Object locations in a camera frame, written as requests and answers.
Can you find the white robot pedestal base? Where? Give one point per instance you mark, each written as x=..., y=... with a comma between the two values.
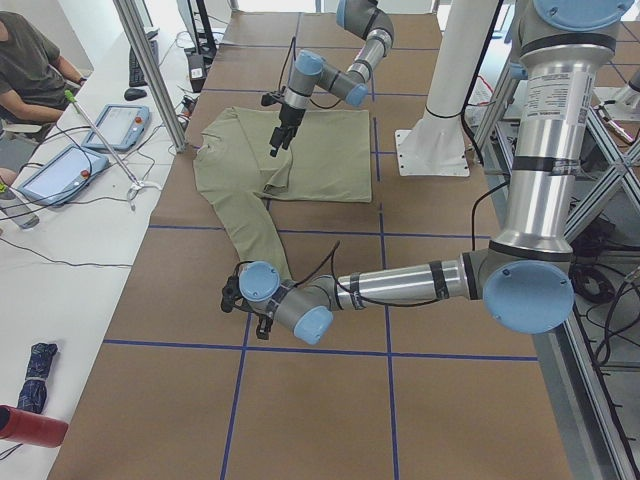
x=435, y=146

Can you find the folded dark blue umbrella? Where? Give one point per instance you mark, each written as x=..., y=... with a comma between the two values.
x=33, y=394

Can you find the black power adapter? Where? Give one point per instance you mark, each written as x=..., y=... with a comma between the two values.
x=197, y=71

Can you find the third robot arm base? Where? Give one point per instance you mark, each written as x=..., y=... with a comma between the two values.
x=620, y=103

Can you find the black computer mouse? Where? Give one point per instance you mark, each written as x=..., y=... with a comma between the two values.
x=133, y=93

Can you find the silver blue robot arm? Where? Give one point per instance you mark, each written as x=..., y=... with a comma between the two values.
x=522, y=275
x=310, y=70

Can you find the olive green long-sleeve shirt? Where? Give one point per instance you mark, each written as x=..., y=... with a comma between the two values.
x=236, y=171

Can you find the red cylindrical bottle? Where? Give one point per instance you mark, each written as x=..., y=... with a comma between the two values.
x=31, y=428

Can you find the seated person in green shirt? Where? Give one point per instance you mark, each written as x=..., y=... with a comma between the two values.
x=34, y=76

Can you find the aluminium frame upright post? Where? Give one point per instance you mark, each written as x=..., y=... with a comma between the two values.
x=134, y=30

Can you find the far blue teach pendant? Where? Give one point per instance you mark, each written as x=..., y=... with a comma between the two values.
x=123, y=125

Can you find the long metal grabber stick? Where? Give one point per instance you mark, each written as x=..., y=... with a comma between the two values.
x=137, y=184

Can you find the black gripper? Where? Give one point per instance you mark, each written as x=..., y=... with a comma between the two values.
x=289, y=117
x=263, y=327

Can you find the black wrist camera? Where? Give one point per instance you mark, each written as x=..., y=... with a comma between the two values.
x=230, y=294
x=271, y=98

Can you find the near blue teach pendant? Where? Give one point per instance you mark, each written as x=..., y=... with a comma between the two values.
x=63, y=177

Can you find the blue teach pendant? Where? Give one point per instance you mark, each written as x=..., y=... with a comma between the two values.
x=123, y=125
x=63, y=177

